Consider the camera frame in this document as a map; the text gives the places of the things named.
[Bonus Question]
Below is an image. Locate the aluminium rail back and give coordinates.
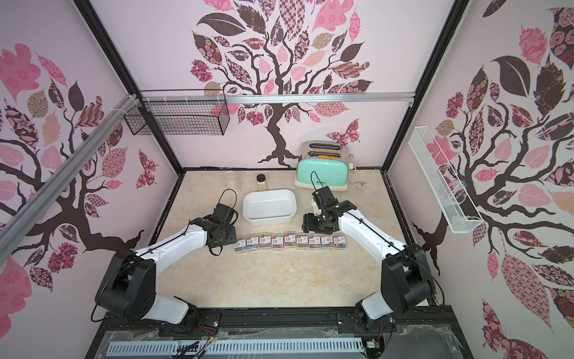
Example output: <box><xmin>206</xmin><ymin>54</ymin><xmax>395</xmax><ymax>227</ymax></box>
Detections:
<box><xmin>142</xmin><ymin>92</ymin><xmax>416</xmax><ymax>104</ymax></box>

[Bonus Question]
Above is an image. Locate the aluminium rail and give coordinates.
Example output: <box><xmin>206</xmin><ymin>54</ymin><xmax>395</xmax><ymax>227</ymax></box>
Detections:
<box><xmin>1</xmin><ymin>94</ymin><xmax>137</xmax><ymax>262</ymax></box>
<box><xmin>142</xmin><ymin>92</ymin><xmax>416</xmax><ymax>104</ymax></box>

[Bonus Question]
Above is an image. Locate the mint green toaster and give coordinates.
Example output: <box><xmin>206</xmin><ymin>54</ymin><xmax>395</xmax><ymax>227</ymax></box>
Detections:
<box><xmin>294</xmin><ymin>141</ymin><xmax>353</xmax><ymax>191</ymax></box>

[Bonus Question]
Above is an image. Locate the paper clip box side-left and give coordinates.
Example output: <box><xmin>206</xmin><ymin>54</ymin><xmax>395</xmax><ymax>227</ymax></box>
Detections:
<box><xmin>283</xmin><ymin>233</ymin><xmax>297</xmax><ymax>248</ymax></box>

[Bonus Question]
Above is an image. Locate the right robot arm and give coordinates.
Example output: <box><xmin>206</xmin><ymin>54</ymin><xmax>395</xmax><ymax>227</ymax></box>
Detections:
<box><xmin>302</xmin><ymin>171</ymin><xmax>442</xmax><ymax>330</ymax></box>

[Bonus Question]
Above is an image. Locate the white plastic storage box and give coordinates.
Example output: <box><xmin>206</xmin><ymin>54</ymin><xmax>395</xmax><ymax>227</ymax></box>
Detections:
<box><xmin>242</xmin><ymin>189</ymin><xmax>297</xmax><ymax>225</ymax></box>

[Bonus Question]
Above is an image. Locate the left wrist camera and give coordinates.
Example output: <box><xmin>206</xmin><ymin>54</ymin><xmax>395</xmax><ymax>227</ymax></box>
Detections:
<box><xmin>211</xmin><ymin>203</ymin><xmax>239</xmax><ymax>225</ymax></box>

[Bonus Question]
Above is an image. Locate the black base frame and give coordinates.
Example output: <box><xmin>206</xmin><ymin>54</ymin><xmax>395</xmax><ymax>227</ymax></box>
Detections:
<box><xmin>86</xmin><ymin>306</ymin><xmax>473</xmax><ymax>358</ymax></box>

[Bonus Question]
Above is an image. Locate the aluminium rail left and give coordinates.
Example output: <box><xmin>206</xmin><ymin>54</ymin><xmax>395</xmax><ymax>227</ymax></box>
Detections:
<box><xmin>1</xmin><ymin>94</ymin><xmax>137</xmax><ymax>262</ymax></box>

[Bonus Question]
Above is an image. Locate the white cable duct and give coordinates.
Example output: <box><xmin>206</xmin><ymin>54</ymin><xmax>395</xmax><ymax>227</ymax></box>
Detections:
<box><xmin>103</xmin><ymin>337</ymin><xmax>365</xmax><ymax>358</ymax></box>

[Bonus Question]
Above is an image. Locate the white wire basket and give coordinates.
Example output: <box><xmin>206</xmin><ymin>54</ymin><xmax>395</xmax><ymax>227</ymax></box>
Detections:
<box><xmin>408</xmin><ymin>127</ymin><xmax>484</xmax><ymax>234</ymax></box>

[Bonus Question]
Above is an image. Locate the black wire basket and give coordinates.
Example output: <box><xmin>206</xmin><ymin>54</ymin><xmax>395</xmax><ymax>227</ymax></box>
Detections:
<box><xmin>123</xmin><ymin>88</ymin><xmax>231</xmax><ymax>136</ymax></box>

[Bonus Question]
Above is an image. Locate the black-lidded spice bottle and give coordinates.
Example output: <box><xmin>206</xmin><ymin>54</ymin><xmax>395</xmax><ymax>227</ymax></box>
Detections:
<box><xmin>257</xmin><ymin>174</ymin><xmax>267</xmax><ymax>191</ymax></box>

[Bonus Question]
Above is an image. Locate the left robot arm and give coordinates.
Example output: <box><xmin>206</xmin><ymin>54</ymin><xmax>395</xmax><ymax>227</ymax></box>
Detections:
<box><xmin>94</xmin><ymin>202</ymin><xmax>239</xmax><ymax>331</ymax></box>

